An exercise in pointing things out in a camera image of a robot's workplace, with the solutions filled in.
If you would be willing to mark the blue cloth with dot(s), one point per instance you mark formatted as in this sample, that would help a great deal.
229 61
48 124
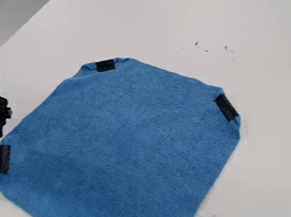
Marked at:
122 150

